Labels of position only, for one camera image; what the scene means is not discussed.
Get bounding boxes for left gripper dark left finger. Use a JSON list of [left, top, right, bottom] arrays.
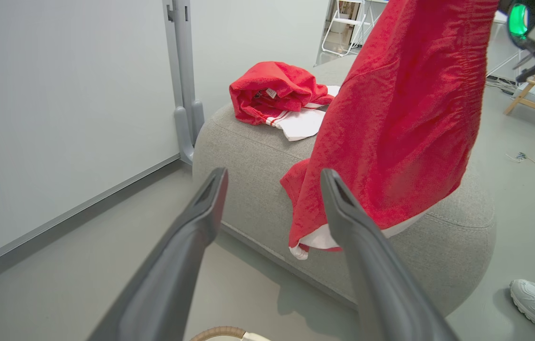
[[86, 167, 229, 341]]

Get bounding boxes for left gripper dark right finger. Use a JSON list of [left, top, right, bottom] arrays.
[[320, 168, 460, 341]]

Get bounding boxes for red shorts with white hem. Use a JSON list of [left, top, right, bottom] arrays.
[[280, 0, 500, 260]]

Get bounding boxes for red jersey with striped trim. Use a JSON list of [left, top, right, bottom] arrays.
[[228, 61, 341, 142]]

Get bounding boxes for grey fabric sofa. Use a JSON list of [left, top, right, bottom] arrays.
[[192, 54, 497, 317]]

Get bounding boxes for white basket with woven rim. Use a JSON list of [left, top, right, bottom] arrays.
[[190, 325, 272, 341]]

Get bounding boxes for white folding chair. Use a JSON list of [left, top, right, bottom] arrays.
[[321, 0, 372, 57]]

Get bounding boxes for grey partition bottom rail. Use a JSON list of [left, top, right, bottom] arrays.
[[0, 153, 181, 290]]

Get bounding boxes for grey partition post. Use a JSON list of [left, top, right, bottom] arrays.
[[162, 0, 195, 165], [176, 0, 205, 145]]

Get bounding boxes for small tangled wire scrap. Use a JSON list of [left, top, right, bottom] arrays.
[[506, 152, 535, 165]]

